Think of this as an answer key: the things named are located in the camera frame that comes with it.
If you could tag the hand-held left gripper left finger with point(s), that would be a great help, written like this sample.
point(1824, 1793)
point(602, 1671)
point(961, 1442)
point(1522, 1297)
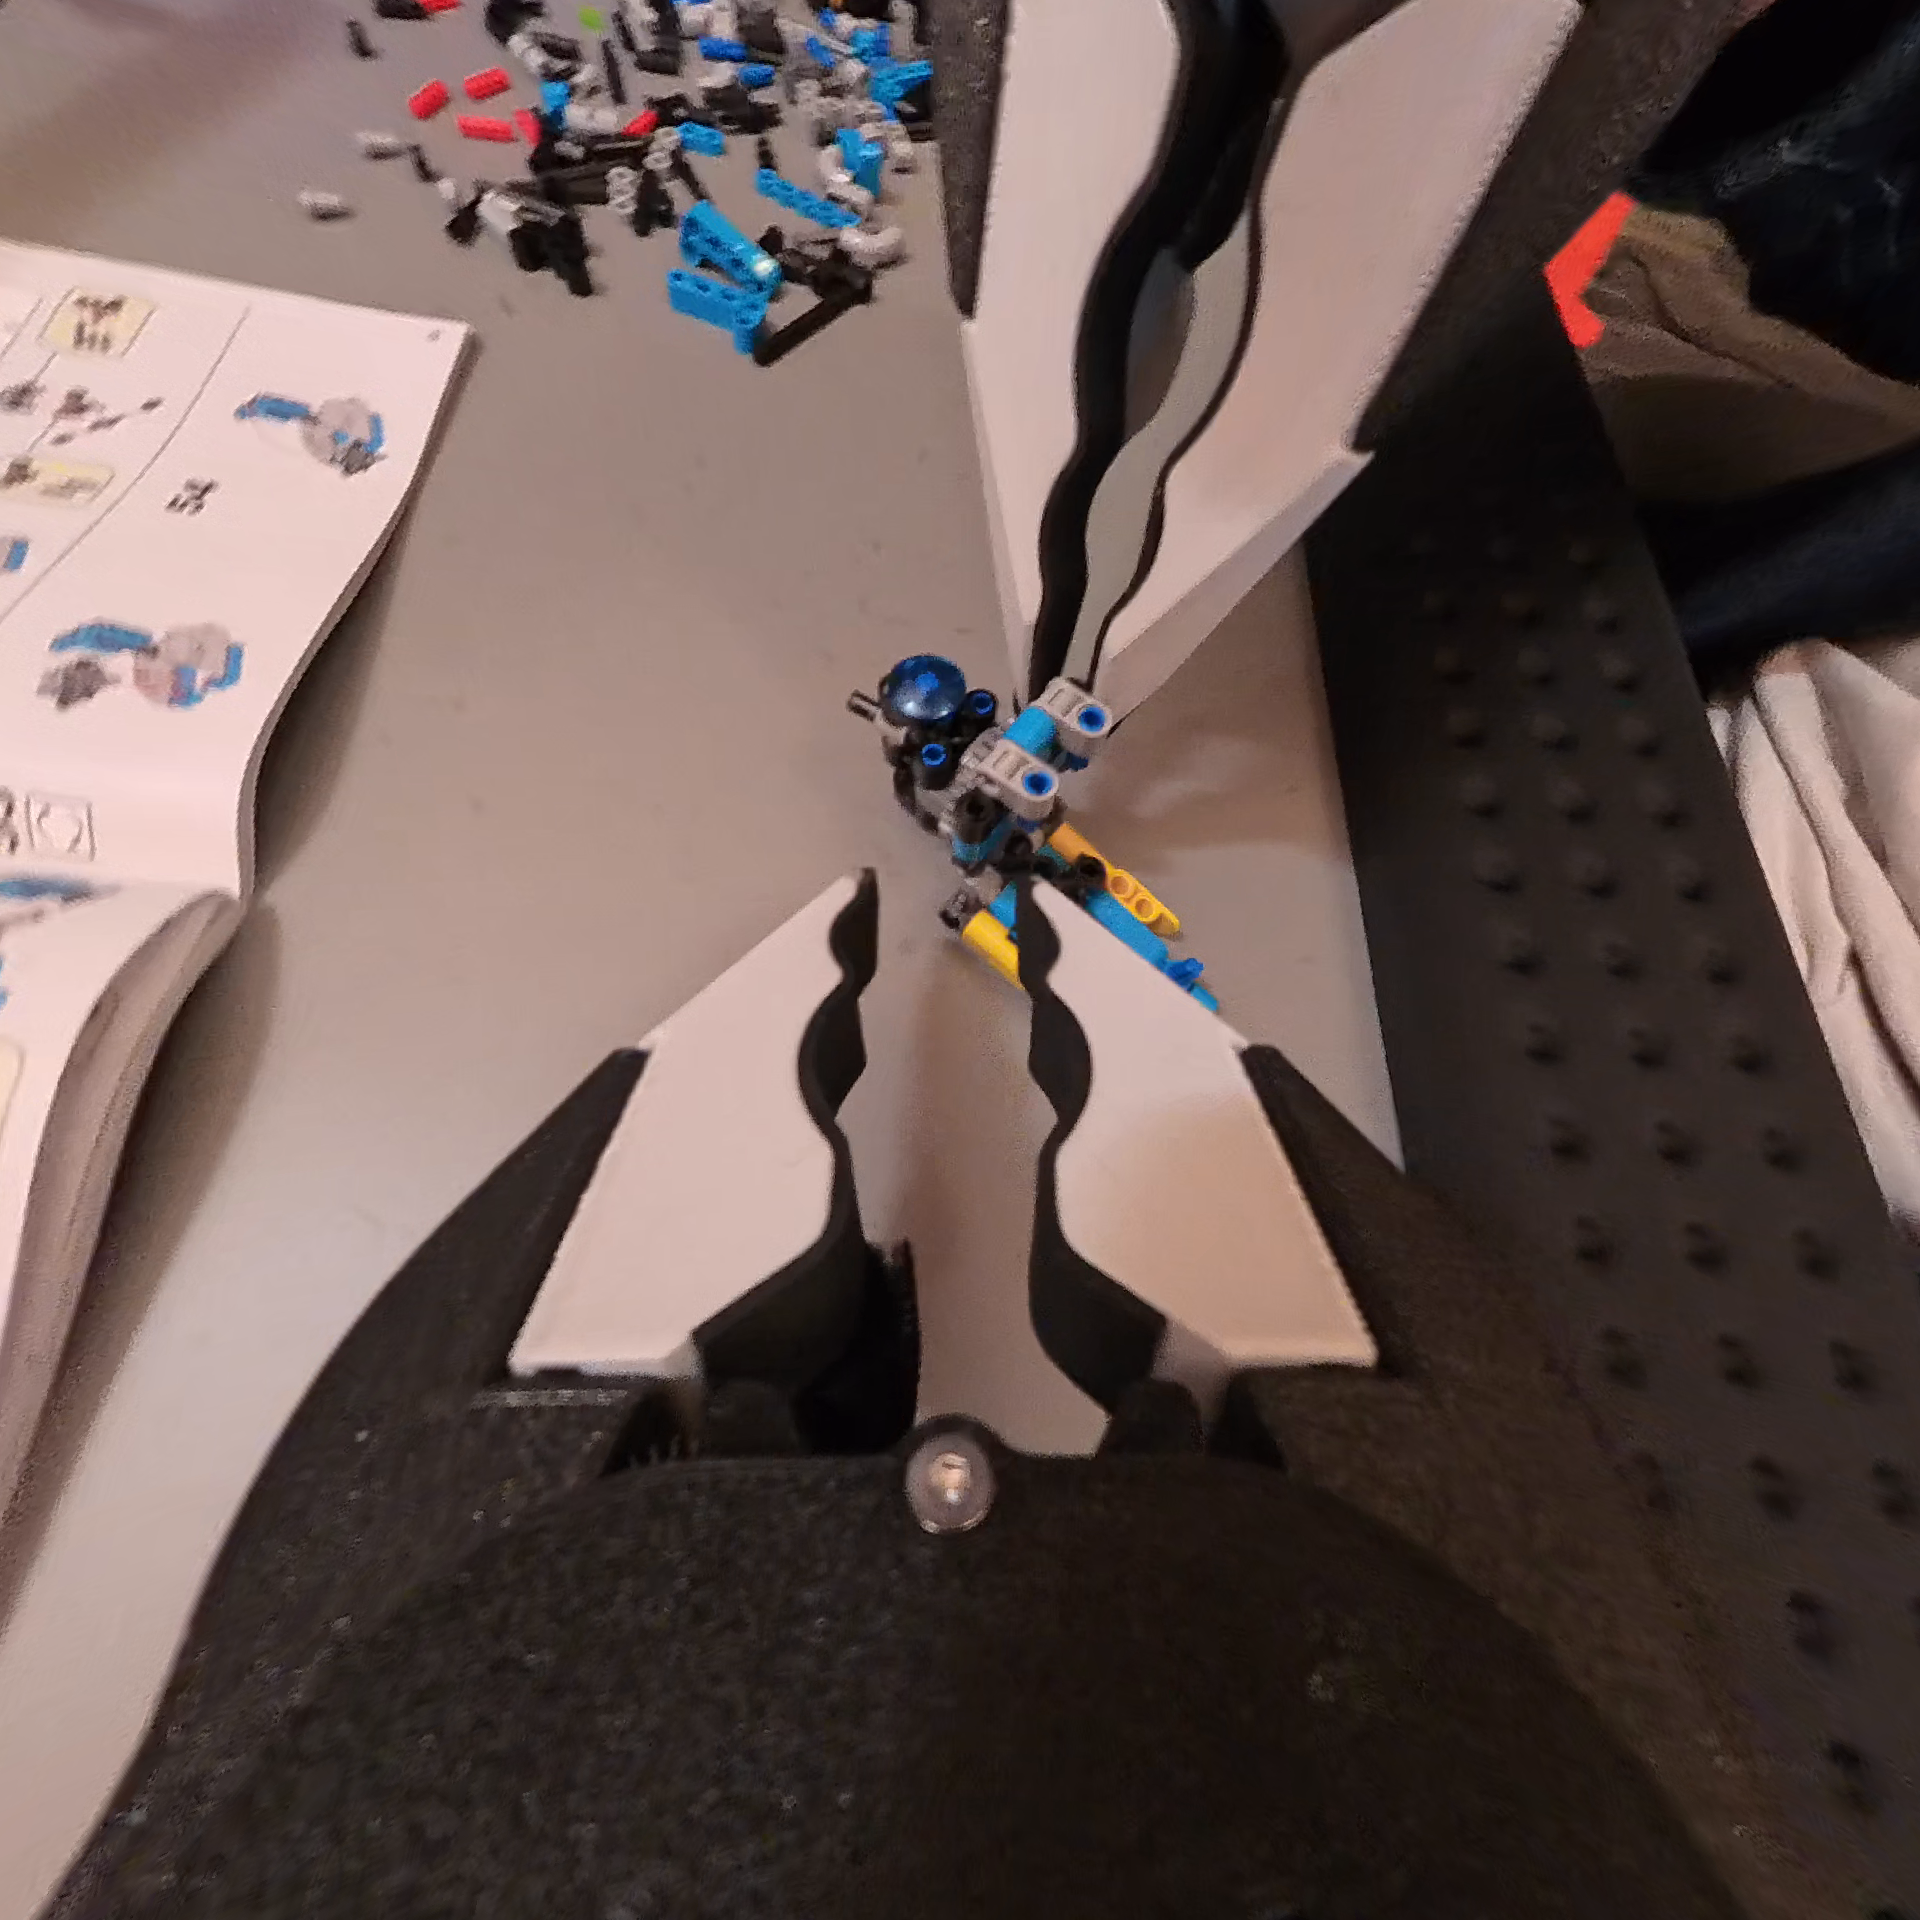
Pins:
point(674, 1200)

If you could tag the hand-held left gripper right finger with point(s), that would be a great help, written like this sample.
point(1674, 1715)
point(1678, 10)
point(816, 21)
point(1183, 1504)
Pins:
point(1201, 1200)

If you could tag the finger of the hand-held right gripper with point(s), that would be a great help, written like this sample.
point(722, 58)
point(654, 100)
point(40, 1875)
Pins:
point(1321, 300)
point(1051, 225)

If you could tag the black blue domed brick assembly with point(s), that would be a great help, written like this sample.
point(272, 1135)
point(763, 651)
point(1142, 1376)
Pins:
point(918, 693)

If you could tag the grey desk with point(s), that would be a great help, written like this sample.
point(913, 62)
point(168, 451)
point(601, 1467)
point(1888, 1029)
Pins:
point(631, 750)

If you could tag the pile of loose bricks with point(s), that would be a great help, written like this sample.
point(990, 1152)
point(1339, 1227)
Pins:
point(721, 150)

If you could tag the white garment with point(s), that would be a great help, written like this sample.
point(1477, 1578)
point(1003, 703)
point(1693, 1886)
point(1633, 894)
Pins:
point(1844, 900)

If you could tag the open instruction booklet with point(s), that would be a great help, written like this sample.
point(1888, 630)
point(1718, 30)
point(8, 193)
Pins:
point(224, 525)

